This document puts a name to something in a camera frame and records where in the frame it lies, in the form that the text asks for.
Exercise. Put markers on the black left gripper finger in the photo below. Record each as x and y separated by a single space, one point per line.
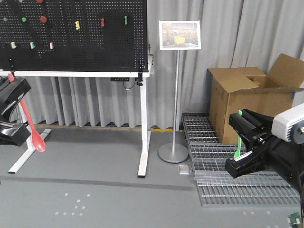
10 95

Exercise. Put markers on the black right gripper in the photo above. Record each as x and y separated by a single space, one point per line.
285 159

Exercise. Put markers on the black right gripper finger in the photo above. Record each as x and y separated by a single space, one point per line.
13 134

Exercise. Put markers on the red plastic spoon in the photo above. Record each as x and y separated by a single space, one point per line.
36 139

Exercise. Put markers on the green plastic spoon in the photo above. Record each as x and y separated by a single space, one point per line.
238 151

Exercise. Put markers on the brown cardboard box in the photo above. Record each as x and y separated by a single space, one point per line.
234 89

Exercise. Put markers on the metal grate platform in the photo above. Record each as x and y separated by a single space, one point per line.
215 185

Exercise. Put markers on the black pegboard on stand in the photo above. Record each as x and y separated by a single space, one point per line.
74 35

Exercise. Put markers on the sign on metal pole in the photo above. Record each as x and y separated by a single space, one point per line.
177 35

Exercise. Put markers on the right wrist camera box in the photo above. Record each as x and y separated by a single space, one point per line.
282 123

